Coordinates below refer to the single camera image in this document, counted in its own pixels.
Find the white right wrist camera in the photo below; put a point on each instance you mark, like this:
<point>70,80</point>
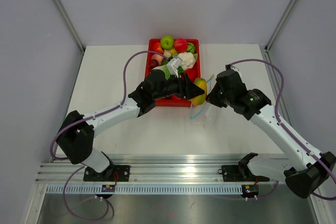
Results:
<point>235,69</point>

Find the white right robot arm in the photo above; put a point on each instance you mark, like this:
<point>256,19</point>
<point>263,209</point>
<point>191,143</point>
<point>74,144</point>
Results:
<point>308,166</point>

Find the aluminium frame post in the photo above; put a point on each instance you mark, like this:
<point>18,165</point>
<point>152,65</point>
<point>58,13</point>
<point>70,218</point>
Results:
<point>281,24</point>
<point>69,24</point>

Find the clear zip top bag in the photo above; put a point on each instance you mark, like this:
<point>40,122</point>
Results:
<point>197,111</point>

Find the red bell pepper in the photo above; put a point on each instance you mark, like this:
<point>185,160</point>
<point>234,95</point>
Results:
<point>192,74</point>

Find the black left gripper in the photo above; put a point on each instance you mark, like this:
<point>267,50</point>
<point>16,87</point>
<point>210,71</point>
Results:
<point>186,88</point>

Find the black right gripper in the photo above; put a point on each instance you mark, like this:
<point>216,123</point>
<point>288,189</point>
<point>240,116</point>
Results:
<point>212,96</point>

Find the right aluminium frame post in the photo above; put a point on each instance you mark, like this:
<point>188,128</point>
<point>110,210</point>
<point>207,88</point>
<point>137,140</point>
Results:
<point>281,24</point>

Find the garlic bulb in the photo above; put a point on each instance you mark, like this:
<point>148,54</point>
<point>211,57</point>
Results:
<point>167,54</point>

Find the red tomato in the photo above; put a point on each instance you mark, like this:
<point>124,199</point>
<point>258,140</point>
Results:
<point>175,98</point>

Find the white cauliflower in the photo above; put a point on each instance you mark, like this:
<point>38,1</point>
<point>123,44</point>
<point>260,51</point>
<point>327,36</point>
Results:
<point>188,60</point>

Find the white slotted cable duct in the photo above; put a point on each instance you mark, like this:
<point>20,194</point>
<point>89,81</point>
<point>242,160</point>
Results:
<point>128,189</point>

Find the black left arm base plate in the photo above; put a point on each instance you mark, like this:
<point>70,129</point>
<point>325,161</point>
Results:
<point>113,173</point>

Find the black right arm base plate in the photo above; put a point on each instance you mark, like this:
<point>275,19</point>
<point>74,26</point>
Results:
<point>235,173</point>

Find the dark green round vegetable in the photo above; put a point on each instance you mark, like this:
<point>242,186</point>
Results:
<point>191,48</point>

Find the left aluminium frame post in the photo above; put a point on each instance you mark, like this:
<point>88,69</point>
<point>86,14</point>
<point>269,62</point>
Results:
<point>69,24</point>

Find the pink peach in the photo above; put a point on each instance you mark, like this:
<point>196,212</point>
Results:
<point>158,58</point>

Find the green lettuce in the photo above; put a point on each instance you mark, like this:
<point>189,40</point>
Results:
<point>162,68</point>

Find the yellow orange mango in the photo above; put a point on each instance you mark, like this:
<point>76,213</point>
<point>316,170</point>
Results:
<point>199,100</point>

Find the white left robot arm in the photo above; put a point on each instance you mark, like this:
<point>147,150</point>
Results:
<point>78,131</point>

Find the red apple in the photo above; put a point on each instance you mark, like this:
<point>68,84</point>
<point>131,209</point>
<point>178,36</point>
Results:
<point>180,45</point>

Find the green apple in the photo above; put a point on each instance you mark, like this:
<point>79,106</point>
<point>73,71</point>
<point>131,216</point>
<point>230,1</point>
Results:
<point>167,42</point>

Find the red plastic tray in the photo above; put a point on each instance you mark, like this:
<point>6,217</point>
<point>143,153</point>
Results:
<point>167,102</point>

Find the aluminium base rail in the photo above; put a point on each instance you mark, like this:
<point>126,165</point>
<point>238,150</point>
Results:
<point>160,169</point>

